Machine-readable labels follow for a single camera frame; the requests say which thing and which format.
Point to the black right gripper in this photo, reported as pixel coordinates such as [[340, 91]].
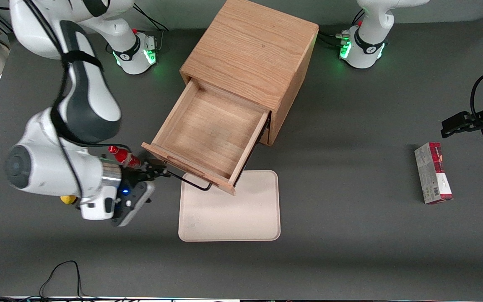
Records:
[[131, 176]]

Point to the wooden drawer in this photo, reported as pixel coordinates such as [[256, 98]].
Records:
[[212, 130]]

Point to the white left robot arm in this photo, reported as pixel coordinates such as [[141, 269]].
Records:
[[373, 21]]

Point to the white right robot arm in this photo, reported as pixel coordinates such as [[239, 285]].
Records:
[[36, 172]]

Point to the wooden drawer cabinet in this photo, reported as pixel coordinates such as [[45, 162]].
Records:
[[258, 50]]

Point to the red cola bottle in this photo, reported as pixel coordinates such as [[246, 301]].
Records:
[[123, 157]]

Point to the red plaid cardboard box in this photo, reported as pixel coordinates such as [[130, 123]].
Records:
[[432, 176]]

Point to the cream plastic tray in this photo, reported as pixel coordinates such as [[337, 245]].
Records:
[[233, 218]]

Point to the yellow lemon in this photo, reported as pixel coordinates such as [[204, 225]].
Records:
[[68, 200]]

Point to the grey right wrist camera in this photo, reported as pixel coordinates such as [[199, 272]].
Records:
[[134, 205]]

